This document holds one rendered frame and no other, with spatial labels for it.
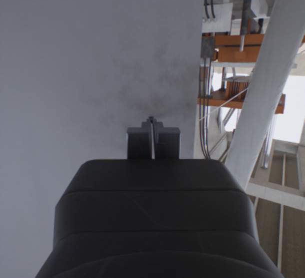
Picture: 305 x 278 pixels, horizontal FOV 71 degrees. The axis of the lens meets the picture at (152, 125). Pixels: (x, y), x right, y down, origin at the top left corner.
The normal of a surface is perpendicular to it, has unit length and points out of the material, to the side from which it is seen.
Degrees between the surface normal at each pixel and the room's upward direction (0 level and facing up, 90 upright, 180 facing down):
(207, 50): 90
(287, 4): 87
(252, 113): 87
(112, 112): 90
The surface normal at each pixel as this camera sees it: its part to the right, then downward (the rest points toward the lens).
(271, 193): -0.52, 0.25
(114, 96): 0.02, 0.29
